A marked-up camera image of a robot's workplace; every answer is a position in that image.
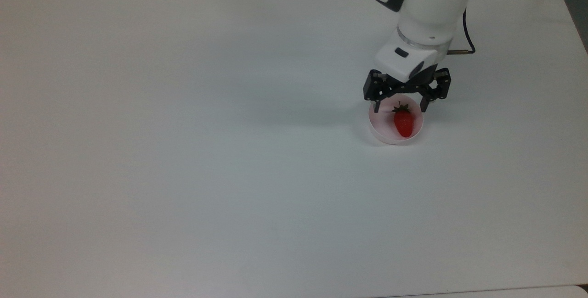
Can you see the white adjacent table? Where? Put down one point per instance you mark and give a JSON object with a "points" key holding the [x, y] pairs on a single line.
{"points": [[505, 291]]}

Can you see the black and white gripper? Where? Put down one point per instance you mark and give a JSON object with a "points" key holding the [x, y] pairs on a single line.
{"points": [[405, 61]]}

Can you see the red strawberry with green stem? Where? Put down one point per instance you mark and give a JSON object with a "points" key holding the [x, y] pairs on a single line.
{"points": [[403, 122]]}

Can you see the pink plastic bowl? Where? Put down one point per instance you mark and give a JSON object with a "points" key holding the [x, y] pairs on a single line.
{"points": [[383, 129]]}

